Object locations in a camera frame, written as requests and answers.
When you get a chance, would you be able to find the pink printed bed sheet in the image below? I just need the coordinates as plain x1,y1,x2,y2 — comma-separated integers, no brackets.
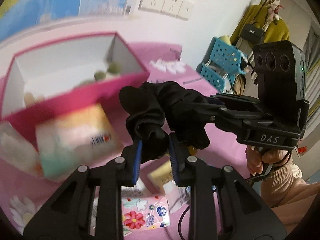
0,19,253,240

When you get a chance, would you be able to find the floral tissue packet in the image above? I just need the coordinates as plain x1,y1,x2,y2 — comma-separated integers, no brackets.
122,195,172,231

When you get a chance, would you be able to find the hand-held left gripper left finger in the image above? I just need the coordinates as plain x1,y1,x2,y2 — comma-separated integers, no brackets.
23,139,143,240

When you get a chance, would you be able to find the black hanging bag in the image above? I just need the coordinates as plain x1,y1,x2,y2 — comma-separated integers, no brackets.
240,23,266,44

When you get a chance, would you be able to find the clear white plastic packet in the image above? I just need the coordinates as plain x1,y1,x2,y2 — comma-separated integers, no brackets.
162,180,193,214

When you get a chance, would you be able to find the black cloth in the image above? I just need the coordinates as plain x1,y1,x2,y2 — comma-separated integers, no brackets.
119,81,211,163

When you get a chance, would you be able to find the pastel tissue pack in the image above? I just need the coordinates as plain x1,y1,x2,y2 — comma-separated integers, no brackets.
35,102,124,183

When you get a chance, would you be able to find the pink cardboard box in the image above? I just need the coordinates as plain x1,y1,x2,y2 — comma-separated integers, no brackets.
1,31,151,123

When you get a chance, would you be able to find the white printed tissue packet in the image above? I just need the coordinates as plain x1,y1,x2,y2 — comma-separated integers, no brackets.
120,179,151,198

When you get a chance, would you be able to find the black cable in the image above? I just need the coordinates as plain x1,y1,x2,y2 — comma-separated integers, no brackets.
164,202,193,240

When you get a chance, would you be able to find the yellow hanging garment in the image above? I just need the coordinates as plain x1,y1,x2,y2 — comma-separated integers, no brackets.
229,0,291,53

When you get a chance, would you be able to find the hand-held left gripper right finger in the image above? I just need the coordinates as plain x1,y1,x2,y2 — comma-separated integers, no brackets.
168,133,287,240

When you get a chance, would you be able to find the person's right forearm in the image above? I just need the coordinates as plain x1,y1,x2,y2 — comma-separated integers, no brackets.
260,158,320,236

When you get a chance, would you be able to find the blue plastic basket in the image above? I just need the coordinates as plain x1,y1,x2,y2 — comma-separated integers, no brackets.
205,36,248,74
196,64,237,93

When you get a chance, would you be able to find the white soft pack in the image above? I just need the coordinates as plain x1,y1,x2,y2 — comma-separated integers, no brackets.
0,121,42,178

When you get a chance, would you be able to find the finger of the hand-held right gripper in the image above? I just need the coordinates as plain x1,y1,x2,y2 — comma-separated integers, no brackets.
209,93,261,107
172,101,247,137

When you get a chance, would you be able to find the gold tissue pack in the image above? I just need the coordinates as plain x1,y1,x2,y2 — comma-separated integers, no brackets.
147,161,173,189

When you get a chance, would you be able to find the person's right hand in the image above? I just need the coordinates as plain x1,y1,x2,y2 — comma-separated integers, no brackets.
245,146,292,177

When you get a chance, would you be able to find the grey curtain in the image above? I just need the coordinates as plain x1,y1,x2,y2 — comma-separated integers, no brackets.
303,27,320,127

